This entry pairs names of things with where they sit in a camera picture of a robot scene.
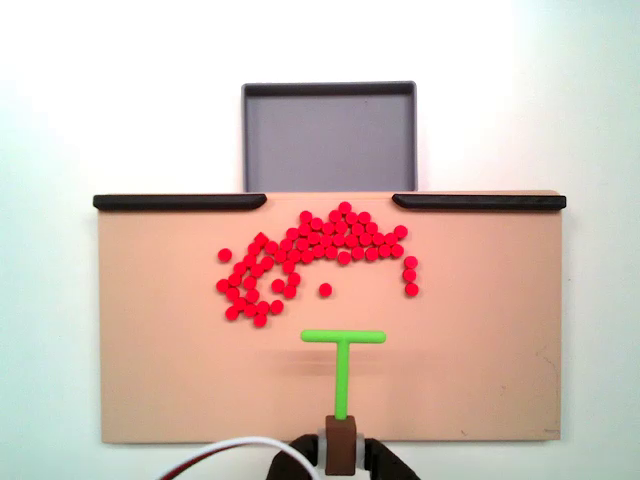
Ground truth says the green T pusher brown block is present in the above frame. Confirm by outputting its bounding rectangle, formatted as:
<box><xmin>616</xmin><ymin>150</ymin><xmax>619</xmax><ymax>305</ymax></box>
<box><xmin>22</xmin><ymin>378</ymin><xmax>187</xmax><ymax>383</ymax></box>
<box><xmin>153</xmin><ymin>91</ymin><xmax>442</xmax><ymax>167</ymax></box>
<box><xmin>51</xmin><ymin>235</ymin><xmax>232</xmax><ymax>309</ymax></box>
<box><xmin>300</xmin><ymin>328</ymin><xmax>387</xmax><ymax>476</ymax></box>

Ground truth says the beige rectangular board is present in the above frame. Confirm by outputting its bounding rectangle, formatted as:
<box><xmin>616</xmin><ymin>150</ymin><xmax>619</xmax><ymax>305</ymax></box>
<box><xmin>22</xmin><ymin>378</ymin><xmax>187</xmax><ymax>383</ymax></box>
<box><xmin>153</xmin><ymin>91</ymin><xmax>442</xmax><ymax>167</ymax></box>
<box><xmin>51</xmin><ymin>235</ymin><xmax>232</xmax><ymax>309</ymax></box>
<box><xmin>94</xmin><ymin>189</ymin><xmax>562</xmax><ymax>445</ymax></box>

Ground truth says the grey shallow tray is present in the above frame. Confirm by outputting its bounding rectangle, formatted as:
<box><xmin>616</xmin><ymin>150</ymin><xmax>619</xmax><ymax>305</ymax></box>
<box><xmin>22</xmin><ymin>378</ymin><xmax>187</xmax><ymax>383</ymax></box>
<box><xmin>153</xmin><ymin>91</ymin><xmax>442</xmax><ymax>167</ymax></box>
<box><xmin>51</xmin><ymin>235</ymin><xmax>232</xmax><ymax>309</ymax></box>
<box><xmin>240</xmin><ymin>79</ymin><xmax>419</xmax><ymax>193</ymax></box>

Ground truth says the red white servo cable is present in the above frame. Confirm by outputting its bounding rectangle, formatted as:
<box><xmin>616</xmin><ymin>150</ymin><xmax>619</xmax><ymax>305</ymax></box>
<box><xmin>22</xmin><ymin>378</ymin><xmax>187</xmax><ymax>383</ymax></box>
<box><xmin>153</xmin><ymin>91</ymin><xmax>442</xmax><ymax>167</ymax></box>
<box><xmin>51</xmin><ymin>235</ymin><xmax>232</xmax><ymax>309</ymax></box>
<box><xmin>160</xmin><ymin>436</ymin><xmax>324</xmax><ymax>480</ymax></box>

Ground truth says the black edge rail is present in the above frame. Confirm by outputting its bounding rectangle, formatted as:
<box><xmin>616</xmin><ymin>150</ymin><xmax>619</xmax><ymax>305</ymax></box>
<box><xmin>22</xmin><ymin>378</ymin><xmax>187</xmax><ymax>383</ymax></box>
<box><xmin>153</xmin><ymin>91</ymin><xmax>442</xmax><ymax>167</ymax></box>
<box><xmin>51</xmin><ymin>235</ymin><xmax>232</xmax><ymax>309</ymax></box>
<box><xmin>92</xmin><ymin>193</ymin><xmax>268</xmax><ymax>212</ymax></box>
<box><xmin>391</xmin><ymin>193</ymin><xmax>568</xmax><ymax>212</ymax></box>

